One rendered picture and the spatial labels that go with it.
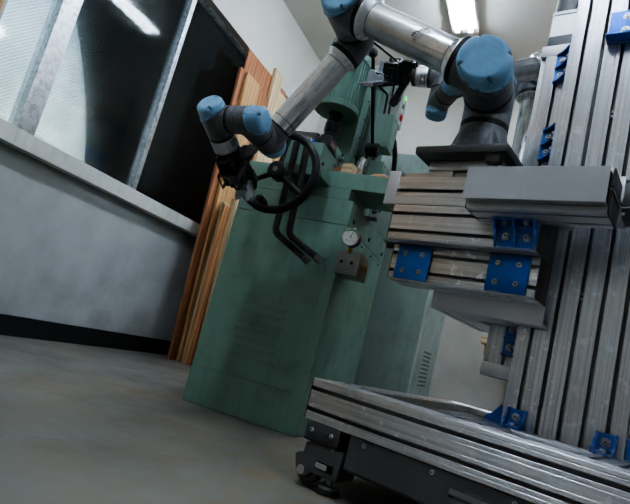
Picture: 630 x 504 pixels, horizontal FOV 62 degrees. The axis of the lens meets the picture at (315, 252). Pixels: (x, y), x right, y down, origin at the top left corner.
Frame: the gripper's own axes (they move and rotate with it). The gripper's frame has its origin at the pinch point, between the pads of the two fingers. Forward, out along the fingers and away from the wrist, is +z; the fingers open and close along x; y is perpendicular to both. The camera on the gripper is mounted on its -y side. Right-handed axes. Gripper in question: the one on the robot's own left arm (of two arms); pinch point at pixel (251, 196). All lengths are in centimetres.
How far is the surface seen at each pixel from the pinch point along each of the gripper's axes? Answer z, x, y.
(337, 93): 2, 8, -63
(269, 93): 83, -105, -196
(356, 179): 13.4, 24.8, -26.4
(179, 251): 114, -122, -65
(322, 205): 18.1, 14.3, -17.1
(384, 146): 29, 22, -67
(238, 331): 40.4, -7.0, 25.5
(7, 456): -28, 9, 95
